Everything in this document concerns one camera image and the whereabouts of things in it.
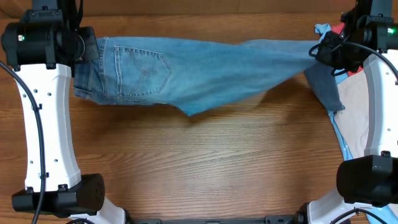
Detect light blue t-shirt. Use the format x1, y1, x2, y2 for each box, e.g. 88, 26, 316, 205
314, 23, 398, 224

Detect pale pink garment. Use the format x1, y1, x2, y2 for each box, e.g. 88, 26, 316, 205
335, 71, 369, 158

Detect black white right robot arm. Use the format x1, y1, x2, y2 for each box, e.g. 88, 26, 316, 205
284, 0, 397, 223

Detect red t-shirt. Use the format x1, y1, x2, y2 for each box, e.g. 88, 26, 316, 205
331, 23, 363, 77

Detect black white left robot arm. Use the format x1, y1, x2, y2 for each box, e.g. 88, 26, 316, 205
1, 0, 132, 224

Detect blue denim jeans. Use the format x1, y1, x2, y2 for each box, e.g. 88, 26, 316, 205
73, 37, 343, 116

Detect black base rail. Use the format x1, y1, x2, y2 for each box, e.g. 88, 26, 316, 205
132, 215, 295, 224

